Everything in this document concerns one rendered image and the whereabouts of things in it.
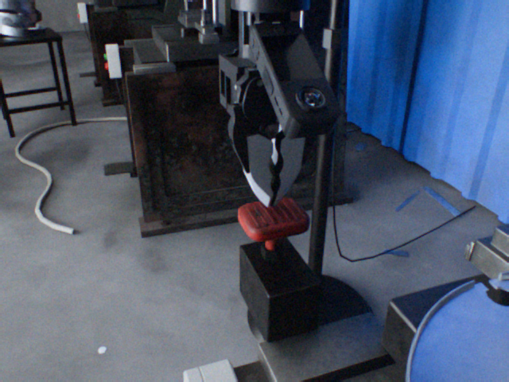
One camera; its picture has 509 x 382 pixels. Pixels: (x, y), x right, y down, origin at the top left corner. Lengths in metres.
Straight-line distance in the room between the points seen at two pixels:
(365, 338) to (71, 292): 1.25
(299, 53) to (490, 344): 0.26
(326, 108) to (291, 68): 0.05
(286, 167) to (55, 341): 1.14
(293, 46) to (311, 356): 0.30
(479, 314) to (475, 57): 1.83
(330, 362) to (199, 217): 1.42
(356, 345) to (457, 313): 0.18
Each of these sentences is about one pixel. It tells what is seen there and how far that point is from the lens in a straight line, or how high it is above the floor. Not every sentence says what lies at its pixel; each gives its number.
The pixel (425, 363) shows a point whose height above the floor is 0.78.
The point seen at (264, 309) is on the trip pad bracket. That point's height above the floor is 0.68.
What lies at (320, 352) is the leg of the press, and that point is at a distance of 0.51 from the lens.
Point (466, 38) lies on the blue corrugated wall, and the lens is 2.16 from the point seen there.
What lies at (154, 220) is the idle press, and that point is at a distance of 1.86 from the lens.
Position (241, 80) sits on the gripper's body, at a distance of 0.42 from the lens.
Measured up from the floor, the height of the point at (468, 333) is 0.78.
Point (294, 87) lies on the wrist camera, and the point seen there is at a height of 0.91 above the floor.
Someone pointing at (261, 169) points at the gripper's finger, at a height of 0.82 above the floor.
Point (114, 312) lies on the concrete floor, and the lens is 1.53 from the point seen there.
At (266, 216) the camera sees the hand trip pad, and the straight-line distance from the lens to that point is 0.48.
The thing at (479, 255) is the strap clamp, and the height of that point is 0.72.
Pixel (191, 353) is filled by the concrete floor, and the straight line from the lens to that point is 1.37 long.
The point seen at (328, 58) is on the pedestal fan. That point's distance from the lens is 1.07.
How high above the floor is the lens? 1.02
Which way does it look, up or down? 28 degrees down
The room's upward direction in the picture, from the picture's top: straight up
